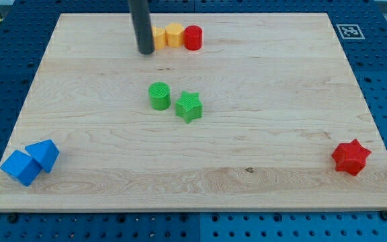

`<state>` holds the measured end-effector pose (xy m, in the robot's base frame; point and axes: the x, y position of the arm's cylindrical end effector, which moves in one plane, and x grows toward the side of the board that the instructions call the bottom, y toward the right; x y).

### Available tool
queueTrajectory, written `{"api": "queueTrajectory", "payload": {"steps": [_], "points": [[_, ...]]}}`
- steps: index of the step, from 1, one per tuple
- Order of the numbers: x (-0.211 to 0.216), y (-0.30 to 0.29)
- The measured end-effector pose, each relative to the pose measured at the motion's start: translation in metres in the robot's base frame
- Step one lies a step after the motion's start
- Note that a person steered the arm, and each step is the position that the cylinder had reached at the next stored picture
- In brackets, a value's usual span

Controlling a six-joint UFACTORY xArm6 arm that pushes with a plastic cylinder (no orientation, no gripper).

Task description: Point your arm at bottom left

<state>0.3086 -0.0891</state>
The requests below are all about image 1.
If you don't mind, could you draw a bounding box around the yellow hexagon block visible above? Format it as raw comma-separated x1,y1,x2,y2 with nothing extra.
165,23,185,48

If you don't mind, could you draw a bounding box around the blue triangle block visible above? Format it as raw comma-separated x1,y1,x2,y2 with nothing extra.
25,139,60,173

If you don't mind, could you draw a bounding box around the green star block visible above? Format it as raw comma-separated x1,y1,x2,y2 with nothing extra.
175,91,203,124

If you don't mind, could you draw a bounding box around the red cylinder block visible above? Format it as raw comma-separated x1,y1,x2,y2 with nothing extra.
184,25,203,50

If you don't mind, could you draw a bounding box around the white fiducial marker tag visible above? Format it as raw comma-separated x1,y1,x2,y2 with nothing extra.
336,24,365,40

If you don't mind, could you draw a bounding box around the red star block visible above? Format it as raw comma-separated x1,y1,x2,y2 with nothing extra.
331,139,372,176

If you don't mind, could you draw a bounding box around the yellow block behind rod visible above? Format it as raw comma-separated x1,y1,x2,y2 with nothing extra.
152,26,167,50

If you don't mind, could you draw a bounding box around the green cylinder block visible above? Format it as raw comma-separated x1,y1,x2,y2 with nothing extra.
148,82,171,111

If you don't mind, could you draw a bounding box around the blue cube block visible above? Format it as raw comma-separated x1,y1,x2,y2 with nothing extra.
0,150,42,186

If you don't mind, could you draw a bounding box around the light wooden board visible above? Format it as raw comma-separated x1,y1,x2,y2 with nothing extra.
0,13,387,213

